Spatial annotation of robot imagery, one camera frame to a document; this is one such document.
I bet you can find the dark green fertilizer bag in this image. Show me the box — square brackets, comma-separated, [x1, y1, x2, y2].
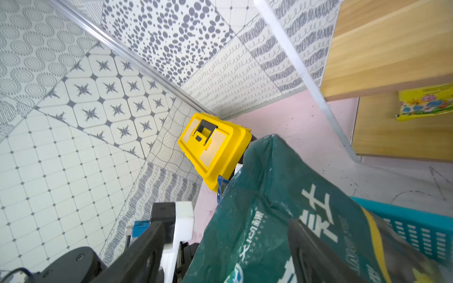
[184, 135, 453, 283]

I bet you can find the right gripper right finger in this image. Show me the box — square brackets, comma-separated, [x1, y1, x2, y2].
[287, 219, 365, 283]

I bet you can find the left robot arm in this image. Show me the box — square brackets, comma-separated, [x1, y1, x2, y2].
[1, 201, 195, 283]

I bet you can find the wooden white-framed shelf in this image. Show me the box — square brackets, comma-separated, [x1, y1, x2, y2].
[255, 1, 453, 162]

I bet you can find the teal plastic basket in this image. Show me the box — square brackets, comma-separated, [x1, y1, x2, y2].
[353, 197, 453, 270]

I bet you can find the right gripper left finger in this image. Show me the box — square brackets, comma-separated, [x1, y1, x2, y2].
[93, 222, 165, 283]

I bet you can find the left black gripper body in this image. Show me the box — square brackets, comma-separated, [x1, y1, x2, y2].
[150, 201, 195, 283]

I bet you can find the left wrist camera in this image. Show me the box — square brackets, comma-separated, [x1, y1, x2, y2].
[126, 201, 198, 283]

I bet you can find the small yellow seed packet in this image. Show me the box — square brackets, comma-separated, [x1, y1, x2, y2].
[396, 83, 453, 121]

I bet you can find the yellow black toolbox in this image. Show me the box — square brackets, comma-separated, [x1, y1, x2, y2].
[178, 113, 256, 192]

